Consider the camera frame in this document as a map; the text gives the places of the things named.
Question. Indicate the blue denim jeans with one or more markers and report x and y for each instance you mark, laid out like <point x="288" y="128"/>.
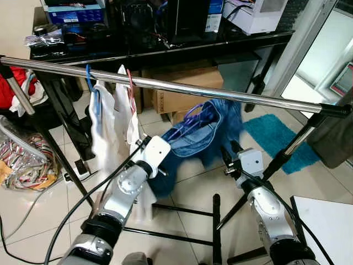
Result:
<point x="198" y="143"/>

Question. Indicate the purple plastic hanger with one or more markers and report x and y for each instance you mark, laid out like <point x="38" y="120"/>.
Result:
<point x="190" y="113"/>

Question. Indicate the pink plastic hanger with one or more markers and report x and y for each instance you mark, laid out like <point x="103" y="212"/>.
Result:
<point x="131" y="88"/>

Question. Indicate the blue plastic hanger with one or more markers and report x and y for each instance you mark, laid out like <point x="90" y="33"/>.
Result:
<point x="89" y="77"/>

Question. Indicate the teal floor mat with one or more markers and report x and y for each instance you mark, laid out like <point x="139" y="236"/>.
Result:
<point x="276" y="138"/>

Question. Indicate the plain white polo shirt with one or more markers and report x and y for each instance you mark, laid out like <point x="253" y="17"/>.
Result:
<point x="132" y="127"/>

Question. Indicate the silver black clothes rack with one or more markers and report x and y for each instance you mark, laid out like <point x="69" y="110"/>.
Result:
<point x="220" y="91"/>

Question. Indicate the white polo plaid cuffs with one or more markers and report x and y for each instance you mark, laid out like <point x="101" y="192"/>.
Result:
<point x="102" y="138"/>

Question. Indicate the small printed cardboard box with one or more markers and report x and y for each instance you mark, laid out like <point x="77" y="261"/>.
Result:
<point x="146" y="99"/>

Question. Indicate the white power strip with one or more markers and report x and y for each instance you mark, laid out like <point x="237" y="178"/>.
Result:
<point x="80" y="174"/>

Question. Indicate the brown cardboard box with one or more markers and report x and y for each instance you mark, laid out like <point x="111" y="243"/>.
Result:
<point x="187" y="83"/>

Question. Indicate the grey robot leg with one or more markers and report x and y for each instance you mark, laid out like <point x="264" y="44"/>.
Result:
<point x="137" y="259"/>

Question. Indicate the dark grey curtain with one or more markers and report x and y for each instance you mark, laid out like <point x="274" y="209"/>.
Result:
<point x="333" y="138"/>

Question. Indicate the white folding table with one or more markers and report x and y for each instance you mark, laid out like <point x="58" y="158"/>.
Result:
<point x="328" y="232"/>

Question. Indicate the glass sliding door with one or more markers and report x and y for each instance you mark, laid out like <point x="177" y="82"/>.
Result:
<point x="320" y="49"/>

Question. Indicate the clear bag of colourful cloth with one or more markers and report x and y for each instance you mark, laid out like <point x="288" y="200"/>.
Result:
<point x="25" y="160"/>

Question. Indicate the white crumpled cloth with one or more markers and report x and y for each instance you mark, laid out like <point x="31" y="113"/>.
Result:
<point x="34" y="96"/>

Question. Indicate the red cloth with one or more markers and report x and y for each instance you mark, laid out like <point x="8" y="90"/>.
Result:
<point x="8" y="88"/>

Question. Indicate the blue white printed carton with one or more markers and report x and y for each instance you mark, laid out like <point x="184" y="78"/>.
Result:
<point x="74" y="11"/>

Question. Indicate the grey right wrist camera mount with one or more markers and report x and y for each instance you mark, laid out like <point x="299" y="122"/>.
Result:
<point x="251" y="162"/>

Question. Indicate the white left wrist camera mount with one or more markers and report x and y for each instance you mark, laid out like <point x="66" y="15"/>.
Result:
<point x="156" y="149"/>

